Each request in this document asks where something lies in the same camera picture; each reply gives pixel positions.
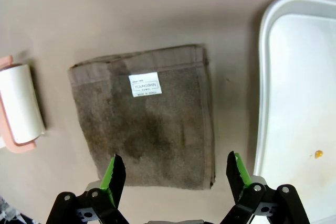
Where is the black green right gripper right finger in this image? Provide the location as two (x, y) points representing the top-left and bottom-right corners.
(220, 151), (310, 224)

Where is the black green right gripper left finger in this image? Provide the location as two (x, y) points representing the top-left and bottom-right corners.
(46, 154), (127, 224)

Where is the brown towel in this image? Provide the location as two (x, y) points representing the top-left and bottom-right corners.
(67, 43), (216, 190)

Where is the metal baking tray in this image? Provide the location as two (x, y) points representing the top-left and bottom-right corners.
(253, 0), (336, 224)

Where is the pink white lint roller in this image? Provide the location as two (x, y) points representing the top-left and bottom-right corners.
(0, 55), (47, 154)

